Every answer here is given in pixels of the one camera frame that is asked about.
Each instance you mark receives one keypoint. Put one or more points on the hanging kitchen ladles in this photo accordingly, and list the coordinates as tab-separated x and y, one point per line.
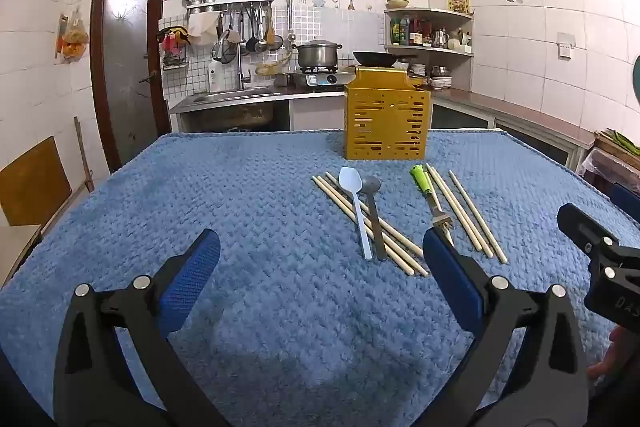
257	34

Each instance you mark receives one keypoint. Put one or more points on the steel kitchen sink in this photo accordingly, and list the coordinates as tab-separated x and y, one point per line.
235	96

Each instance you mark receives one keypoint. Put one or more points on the row of bottles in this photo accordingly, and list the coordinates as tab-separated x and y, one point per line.
415	32

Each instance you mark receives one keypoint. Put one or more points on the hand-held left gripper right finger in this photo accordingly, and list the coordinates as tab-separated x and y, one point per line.
450	277

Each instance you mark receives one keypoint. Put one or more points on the steel gas stove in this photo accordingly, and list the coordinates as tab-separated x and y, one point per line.
320	79

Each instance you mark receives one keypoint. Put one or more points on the steel cooking pot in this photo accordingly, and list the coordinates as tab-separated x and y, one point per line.
316	54

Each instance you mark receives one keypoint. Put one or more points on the kitchen counter cabinet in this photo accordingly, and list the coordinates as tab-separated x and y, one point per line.
500	117

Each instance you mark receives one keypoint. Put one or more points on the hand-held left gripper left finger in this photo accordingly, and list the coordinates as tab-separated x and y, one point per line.
195	274

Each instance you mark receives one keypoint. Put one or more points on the yellow perforated utensil holder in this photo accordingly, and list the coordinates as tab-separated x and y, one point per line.
385	117

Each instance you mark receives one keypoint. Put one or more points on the white plastic spoon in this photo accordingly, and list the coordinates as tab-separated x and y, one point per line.
348	181

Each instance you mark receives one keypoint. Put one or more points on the yellowish bowl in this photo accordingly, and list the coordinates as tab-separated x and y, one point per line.
397	3

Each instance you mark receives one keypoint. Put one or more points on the box with green vegetables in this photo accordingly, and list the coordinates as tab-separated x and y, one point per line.
615	157

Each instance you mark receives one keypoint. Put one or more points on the chrome faucet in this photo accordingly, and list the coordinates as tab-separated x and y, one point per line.
244	74

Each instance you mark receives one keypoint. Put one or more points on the hanging white cloth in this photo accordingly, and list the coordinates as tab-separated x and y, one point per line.
202	29

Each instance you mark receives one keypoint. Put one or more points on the white wall socket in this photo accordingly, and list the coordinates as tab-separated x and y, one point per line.
565	46

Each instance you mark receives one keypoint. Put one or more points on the teal round object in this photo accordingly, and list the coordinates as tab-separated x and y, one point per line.
637	79

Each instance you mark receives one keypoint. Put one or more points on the steel wall utensil rack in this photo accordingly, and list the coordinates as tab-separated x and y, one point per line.
230	3

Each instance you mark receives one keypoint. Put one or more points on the white corner shelf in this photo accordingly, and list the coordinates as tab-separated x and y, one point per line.
430	51

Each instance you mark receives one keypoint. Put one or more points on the person's right hand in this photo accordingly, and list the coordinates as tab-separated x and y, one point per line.
622	352

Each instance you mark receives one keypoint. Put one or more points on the metal spoon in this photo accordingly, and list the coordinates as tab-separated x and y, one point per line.
371	187

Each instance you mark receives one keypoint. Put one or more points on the hanging plastic bag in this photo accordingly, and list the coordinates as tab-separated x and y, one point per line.
72	39

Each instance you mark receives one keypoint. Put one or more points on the wooden chopstick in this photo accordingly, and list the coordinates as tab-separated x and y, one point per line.
478	217
336	192
400	234
465	227
330	195
473	227

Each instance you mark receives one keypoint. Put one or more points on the wooden stick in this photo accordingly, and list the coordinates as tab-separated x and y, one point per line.
84	157

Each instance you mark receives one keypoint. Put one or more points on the yellow and red gloves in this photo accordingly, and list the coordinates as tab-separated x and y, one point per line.
172	39

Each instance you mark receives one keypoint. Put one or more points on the blue knitted blanket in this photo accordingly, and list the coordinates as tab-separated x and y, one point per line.
250	207

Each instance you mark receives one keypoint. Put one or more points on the stack of dishes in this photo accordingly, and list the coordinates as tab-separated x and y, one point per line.
435	79

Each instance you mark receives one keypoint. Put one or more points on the brown frosted glass door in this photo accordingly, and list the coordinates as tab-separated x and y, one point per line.
127	72

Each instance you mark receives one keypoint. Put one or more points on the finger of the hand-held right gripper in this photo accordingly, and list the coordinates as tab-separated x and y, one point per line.
625	202
575	219

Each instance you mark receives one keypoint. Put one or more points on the black wok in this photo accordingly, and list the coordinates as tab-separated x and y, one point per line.
382	58

